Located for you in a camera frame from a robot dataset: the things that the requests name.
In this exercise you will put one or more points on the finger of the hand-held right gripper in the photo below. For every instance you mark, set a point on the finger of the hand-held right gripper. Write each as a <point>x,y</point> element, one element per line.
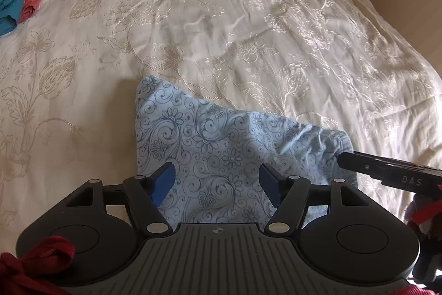
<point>359,163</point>

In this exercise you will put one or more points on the light blue patterned pants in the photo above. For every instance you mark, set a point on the light blue patterned pants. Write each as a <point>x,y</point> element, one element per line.
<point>214,143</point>

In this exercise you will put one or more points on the cream embroidered bed cover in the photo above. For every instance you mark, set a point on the cream embroidered bed cover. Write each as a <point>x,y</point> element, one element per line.
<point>224,22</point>

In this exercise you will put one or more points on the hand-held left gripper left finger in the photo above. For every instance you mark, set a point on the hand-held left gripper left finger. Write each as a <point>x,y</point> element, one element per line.
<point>162,185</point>

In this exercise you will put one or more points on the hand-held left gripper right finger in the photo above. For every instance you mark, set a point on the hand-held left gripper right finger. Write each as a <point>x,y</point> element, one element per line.
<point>271,185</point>

